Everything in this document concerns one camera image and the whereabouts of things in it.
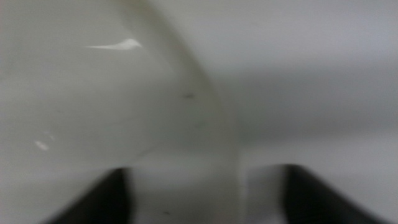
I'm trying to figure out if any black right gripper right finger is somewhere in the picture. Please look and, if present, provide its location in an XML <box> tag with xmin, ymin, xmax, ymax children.
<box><xmin>280</xmin><ymin>163</ymin><xmax>391</xmax><ymax>224</ymax></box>

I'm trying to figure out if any white plate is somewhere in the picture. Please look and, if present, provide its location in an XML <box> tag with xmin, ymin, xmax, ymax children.
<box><xmin>0</xmin><ymin>0</ymin><xmax>246</xmax><ymax>224</ymax></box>

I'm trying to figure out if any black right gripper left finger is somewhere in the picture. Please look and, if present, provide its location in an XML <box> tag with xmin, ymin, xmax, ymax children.
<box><xmin>39</xmin><ymin>167</ymin><xmax>133</xmax><ymax>224</ymax></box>

